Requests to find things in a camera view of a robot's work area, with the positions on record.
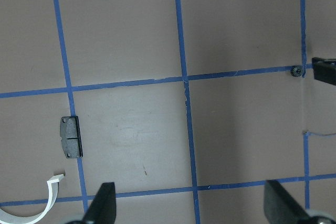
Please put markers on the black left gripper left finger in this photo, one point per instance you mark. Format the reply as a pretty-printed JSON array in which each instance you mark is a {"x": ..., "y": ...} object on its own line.
[{"x": 103, "y": 208}]

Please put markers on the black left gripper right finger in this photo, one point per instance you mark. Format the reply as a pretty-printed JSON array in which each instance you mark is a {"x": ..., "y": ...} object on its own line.
[{"x": 281, "y": 208}]

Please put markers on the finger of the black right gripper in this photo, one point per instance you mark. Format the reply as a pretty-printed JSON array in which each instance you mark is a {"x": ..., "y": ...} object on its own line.
[{"x": 324, "y": 70}]

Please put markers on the black bearing gear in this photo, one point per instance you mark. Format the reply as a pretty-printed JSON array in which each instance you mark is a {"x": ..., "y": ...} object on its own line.
[{"x": 296, "y": 71}]

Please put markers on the black brake pad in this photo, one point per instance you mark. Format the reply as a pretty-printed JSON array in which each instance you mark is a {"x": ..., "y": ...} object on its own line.
[{"x": 70, "y": 137}]

